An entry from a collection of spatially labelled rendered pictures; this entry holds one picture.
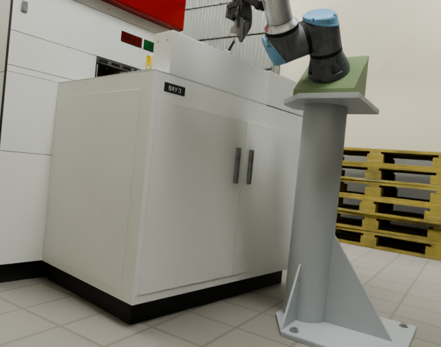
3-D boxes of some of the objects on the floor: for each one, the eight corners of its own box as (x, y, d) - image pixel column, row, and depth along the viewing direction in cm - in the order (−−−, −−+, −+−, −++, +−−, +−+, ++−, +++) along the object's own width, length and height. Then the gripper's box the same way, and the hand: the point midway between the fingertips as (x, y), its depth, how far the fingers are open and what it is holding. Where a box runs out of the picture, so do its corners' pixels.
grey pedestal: (416, 330, 150) (439, 112, 149) (398, 376, 113) (428, 85, 112) (289, 296, 177) (308, 111, 176) (241, 323, 140) (264, 89, 139)
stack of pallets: (298, 235, 357) (307, 144, 356) (325, 228, 424) (333, 151, 423) (445, 262, 296) (457, 152, 294) (450, 249, 363) (459, 160, 361)
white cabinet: (39, 279, 166) (57, 83, 164) (200, 256, 238) (214, 119, 237) (131, 334, 123) (157, 69, 122) (294, 285, 195) (310, 118, 194)
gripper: (240, -4, 168) (235, 47, 169) (226, -12, 162) (221, 40, 162) (256, -8, 162) (251, 44, 163) (242, -17, 156) (237, 38, 156)
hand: (242, 38), depth 160 cm, fingers closed
